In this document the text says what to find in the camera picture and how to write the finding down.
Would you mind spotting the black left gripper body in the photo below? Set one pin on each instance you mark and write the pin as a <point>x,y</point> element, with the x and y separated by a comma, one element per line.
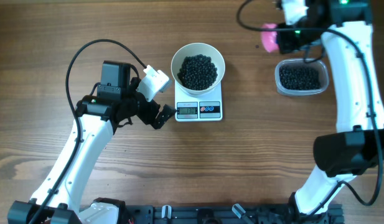
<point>138,104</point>

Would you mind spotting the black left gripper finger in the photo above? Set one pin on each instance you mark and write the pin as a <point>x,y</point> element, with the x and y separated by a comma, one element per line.
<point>166,113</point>
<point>157,124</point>

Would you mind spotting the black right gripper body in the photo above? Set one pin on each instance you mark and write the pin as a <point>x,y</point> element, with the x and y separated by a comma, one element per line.
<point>292,41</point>

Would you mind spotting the pink scoop with blue handle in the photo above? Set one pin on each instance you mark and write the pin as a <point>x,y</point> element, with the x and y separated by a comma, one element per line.
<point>268,39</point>

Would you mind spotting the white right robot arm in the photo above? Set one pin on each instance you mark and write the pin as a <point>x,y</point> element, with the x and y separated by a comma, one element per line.
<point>345,30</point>

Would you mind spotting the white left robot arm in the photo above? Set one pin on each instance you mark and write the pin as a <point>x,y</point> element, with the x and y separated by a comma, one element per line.
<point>58,198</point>

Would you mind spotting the white digital kitchen scale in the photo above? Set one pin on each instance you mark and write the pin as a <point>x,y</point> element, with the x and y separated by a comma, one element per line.
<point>198,108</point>

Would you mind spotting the black beans in bowl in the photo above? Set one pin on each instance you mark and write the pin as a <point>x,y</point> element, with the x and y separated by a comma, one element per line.
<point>197,72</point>

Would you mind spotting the white bowl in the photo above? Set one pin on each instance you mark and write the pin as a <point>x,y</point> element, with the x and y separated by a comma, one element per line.
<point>196,49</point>

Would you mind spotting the clear plastic bean container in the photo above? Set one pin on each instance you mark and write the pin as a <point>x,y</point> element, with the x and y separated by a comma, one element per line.
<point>318,65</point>

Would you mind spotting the black beans in container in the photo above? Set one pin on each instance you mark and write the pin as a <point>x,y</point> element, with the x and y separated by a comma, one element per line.
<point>299,78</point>

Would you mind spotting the black mounting rail base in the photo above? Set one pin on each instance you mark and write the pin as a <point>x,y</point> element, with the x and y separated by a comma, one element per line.
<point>210,214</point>

